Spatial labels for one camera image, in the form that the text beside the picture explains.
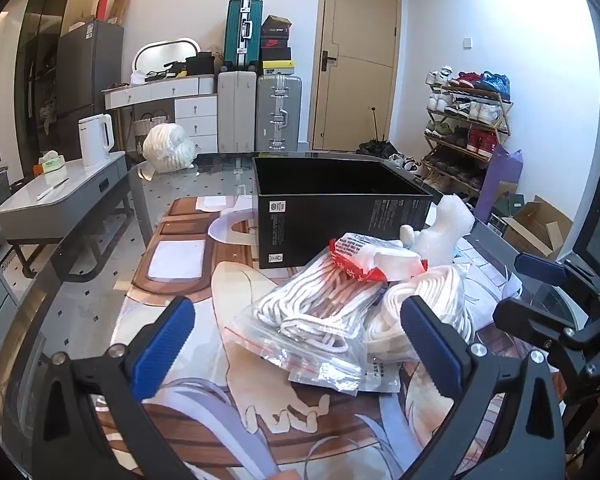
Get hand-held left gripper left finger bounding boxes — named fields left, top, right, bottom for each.
left=30, top=296, right=201, bottom=480

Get black umbrella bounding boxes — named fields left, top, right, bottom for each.
left=356, top=106, right=398, bottom=157

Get printed table mat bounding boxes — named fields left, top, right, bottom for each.
left=125, top=195, right=526, bottom=480

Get silver suitcase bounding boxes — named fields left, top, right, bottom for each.
left=256, top=74, right=303, bottom=152

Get wicker basket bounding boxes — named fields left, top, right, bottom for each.
left=132, top=115, right=168, bottom=138

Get pile of floor shoes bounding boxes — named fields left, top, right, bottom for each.
left=390, top=152, right=423, bottom=173

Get white vanity dresser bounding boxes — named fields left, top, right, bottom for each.
left=102, top=75, right=220, bottom=153

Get beige wooden door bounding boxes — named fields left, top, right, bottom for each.
left=310, top=0, right=402, bottom=152

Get grey fridge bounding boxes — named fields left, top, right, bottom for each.
left=56, top=20, right=125, bottom=126

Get open cardboard box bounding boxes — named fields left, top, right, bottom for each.
left=500, top=195, right=573, bottom=261

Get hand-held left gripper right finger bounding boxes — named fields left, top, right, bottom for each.
left=399, top=296, right=568, bottom=480

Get green tissue box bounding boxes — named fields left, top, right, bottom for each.
left=35, top=151, right=66, bottom=175

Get dark glass cabinet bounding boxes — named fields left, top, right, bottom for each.
left=14, top=0, right=100, bottom=173

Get black and red shoe box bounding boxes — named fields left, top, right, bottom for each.
left=260, top=37, right=292, bottom=62

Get zip bag of white rope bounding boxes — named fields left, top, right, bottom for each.
left=365, top=265, right=476, bottom=361

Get silver medicine sachet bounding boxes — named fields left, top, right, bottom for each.
left=287, top=355, right=401, bottom=394

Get rows of shoes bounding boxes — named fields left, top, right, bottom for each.
left=424, top=65, right=512, bottom=196

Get white pen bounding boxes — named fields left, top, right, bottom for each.
left=36, top=177, right=70, bottom=200

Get dark green box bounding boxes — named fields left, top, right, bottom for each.
left=492, top=195, right=518, bottom=222

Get white plush toy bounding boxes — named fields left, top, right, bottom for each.
left=399, top=194, right=476, bottom=266

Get white electric kettle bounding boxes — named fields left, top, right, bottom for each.
left=78, top=113, right=115, bottom=168

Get black cardboard box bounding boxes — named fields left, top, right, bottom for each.
left=251, top=156, right=434, bottom=270

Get white suitcase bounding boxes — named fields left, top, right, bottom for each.
left=217, top=71, right=258, bottom=152

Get white framed mirror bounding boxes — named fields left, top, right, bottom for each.
left=131, top=37, right=202, bottom=81

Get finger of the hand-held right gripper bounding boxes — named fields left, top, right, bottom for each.
left=514, top=252, right=600, bottom=312
left=492, top=296, right=600, bottom=367

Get red and white gauze packet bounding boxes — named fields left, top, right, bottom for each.
left=327, top=232, right=428, bottom=283

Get teal suitcase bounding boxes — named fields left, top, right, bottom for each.
left=223, top=0, right=265, bottom=72

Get white chunky yarn bundle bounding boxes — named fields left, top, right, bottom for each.
left=142, top=122, right=197, bottom=173

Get metal shoe rack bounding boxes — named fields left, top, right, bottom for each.
left=422, top=65, right=513, bottom=201

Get black bag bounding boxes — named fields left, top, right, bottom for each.
left=185, top=52, right=216, bottom=76

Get grey side table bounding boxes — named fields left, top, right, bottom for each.
left=0, top=151, right=133, bottom=278

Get purple bag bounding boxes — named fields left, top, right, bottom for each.
left=475, top=144, right=523, bottom=221

